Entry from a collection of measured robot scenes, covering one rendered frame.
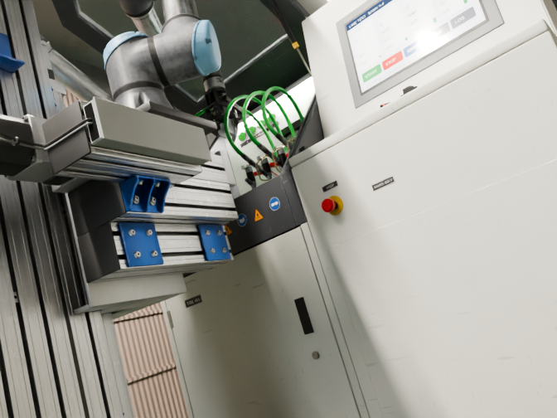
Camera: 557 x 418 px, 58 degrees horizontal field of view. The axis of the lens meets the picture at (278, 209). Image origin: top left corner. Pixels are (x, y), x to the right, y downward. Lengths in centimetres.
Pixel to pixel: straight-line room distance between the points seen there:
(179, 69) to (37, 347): 64
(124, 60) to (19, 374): 67
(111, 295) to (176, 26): 61
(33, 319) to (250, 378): 80
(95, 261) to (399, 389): 78
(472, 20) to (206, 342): 124
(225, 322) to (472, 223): 83
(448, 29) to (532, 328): 83
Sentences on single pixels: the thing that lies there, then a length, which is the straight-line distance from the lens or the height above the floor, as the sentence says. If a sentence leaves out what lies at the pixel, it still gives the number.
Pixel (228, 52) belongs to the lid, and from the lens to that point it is 211.
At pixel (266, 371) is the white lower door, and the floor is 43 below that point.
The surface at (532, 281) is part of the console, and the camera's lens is 117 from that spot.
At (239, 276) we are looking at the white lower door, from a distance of 156.
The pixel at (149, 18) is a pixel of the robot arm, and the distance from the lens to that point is 168.
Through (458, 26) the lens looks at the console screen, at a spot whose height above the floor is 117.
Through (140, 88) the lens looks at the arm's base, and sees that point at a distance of 117.
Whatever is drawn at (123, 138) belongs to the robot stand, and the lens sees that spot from 81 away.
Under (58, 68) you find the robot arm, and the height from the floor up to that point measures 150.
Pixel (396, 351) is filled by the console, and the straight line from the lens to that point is 130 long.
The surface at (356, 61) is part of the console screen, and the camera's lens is 169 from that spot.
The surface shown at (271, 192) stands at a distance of 146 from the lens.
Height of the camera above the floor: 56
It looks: 12 degrees up
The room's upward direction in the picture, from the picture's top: 17 degrees counter-clockwise
